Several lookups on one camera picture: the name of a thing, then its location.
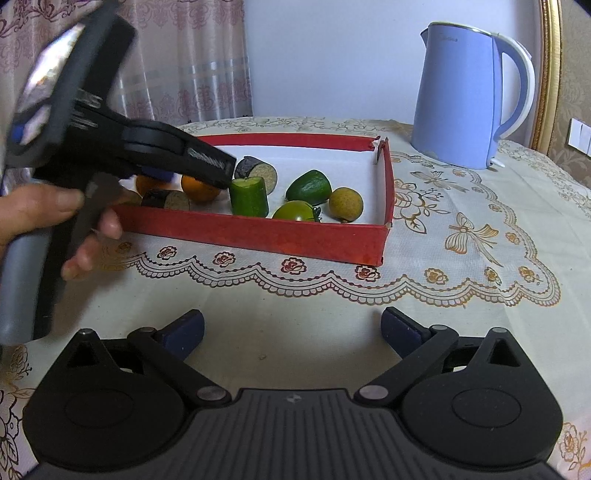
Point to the person's left hand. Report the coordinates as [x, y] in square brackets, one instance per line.
[37, 207]

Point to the white wall light switch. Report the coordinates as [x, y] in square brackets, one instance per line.
[581, 136]

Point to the green tomato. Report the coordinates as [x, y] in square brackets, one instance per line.
[295, 212]

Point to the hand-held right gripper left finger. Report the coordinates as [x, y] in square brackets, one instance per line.
[184, 332]

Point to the cucumber piece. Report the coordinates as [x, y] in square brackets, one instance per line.
[249, 201]

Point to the orange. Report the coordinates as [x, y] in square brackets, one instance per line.
[199, 191]
[150, 185]

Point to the shallow red cardboard box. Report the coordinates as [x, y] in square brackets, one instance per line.
[277, 237]

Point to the gold frame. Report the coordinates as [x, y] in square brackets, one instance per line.
[551, 55]

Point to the pink floral curtain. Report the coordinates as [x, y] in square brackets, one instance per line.
[184, 60]

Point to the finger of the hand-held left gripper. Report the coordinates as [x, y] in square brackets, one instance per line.
[203, 161]
[160, 174]

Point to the light blue electric kettle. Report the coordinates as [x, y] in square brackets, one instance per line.
[452, 101]

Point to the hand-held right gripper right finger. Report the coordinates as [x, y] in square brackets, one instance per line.
[404, 330]

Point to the eggplant piece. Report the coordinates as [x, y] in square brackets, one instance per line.
[258, 175]
[166, 201]

